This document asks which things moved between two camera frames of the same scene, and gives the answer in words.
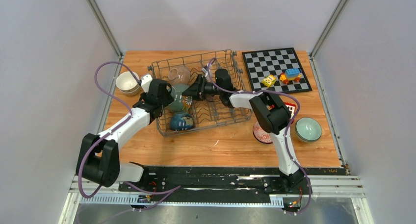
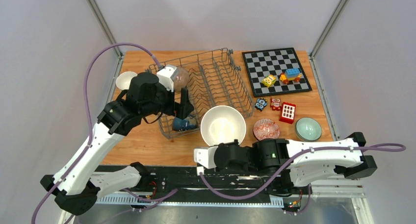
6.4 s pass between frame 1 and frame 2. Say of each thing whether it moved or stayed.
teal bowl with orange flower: moved
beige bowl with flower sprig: stayed
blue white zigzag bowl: stayed
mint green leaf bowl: stayed
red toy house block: stayed
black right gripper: moved
